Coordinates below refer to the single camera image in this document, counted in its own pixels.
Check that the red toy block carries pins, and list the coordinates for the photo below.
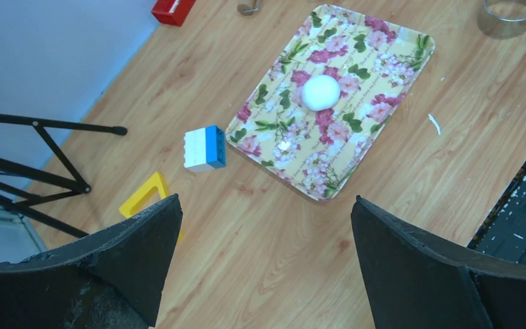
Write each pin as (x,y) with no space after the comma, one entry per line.
(172,12)

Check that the black music stand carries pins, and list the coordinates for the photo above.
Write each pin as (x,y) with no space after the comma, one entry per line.
(22,202)

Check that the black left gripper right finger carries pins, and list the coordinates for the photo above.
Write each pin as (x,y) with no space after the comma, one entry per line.
(416,279)

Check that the white dough scrap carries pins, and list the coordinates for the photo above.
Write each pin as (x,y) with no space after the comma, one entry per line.
(435,123)

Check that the white dough ball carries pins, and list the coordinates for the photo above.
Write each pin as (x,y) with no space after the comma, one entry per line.
(320,92)

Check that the floral yellow tray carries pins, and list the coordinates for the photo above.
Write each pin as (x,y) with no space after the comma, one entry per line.
(375,63)

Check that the wooden rolling pin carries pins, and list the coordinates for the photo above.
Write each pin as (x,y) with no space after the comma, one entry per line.
(249,8)

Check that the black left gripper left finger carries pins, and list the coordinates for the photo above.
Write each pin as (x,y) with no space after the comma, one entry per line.
(110,279)

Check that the white and blue toy block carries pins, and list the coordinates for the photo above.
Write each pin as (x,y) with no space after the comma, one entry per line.
(204,149)

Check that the yellow triangular toy block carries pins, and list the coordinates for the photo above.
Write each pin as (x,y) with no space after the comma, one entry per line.
(155,185)

